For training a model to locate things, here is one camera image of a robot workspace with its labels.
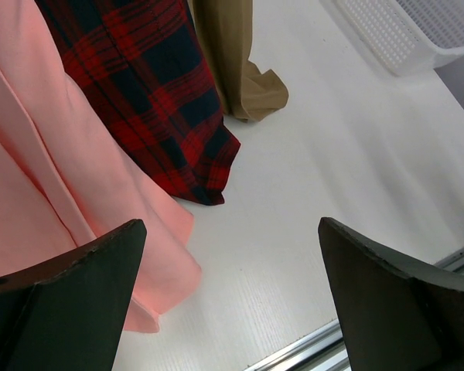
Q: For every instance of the pink skirt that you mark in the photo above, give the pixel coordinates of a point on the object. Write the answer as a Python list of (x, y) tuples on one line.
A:
[(64, 181)]

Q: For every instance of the red black plaid skirt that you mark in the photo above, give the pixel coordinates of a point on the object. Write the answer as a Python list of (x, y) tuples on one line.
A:
[(141, 68)]

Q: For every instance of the tan brown skirt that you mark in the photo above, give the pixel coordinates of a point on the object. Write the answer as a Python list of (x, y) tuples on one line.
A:
[(224, 29)]

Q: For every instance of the aluminium mounting rail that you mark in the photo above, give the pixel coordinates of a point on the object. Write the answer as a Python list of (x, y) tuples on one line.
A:
[(324, 349)]

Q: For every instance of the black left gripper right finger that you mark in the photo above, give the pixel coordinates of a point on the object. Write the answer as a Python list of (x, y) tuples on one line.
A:
[(395, 312)]

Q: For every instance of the white plastic basket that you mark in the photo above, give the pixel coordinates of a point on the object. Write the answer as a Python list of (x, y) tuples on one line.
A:
[(403, 37)]

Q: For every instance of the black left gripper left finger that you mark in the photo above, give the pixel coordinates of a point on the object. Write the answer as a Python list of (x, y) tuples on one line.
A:
[(68, 312)]

